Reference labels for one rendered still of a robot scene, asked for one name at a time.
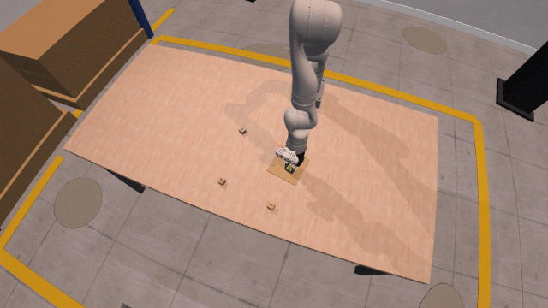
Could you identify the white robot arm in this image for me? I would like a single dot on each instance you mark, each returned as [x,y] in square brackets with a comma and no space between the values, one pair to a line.
[318,22]

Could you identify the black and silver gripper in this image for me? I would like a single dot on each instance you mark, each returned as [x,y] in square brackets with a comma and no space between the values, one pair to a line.
[292,154]

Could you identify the tan flat mat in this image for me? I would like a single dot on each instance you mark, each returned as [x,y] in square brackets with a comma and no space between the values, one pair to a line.
[277,168]

